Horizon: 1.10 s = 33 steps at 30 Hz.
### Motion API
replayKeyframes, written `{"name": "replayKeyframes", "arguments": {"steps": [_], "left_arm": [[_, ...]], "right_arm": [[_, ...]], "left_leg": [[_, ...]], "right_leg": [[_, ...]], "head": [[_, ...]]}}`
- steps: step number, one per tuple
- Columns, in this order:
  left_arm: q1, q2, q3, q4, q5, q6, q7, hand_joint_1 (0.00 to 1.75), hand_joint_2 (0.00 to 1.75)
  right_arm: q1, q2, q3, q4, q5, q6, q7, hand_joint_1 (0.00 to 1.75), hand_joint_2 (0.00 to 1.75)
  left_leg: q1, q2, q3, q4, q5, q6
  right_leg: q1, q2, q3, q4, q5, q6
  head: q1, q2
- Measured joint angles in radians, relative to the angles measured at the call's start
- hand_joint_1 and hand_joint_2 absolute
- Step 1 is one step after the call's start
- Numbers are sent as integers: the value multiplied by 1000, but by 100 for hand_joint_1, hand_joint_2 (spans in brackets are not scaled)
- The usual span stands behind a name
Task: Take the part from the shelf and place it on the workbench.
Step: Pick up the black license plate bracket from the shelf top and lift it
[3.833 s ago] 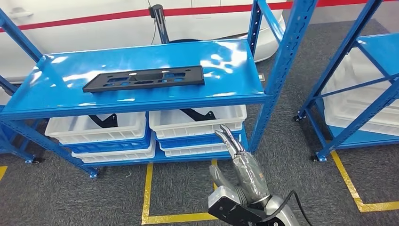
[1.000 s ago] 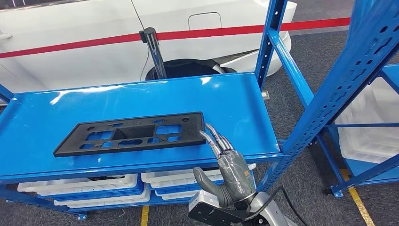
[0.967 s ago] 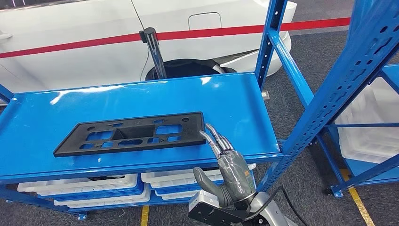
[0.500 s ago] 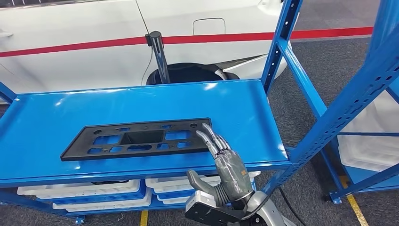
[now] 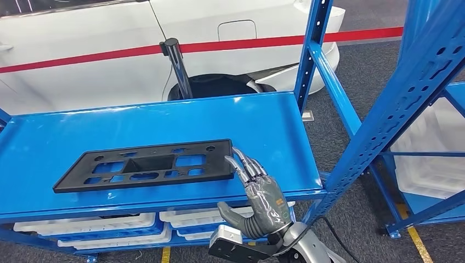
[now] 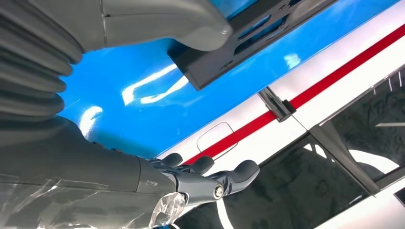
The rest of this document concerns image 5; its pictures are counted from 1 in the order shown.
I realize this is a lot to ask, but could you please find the red barrier belt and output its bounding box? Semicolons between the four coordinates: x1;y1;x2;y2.
0;26;404;75

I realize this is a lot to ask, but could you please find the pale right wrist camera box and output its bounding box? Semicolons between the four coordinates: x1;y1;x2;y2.
208;224;284;263

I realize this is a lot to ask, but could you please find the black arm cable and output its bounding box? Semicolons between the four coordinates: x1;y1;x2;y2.
283;216;360;263

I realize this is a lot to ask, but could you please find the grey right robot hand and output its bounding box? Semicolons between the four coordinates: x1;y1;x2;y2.
217;146;292;241

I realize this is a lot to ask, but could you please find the black plastic panel part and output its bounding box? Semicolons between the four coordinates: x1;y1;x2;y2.
52;139;235;194

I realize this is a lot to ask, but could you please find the chrome stanchion post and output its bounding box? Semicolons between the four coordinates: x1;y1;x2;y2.
160;37;193;100

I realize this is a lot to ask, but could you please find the white car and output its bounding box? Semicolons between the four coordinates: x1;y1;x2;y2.
0;0;346;115

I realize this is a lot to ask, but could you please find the blue metal shelf rack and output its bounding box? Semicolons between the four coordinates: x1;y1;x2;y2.
370;81;465;241
0;0;465;263

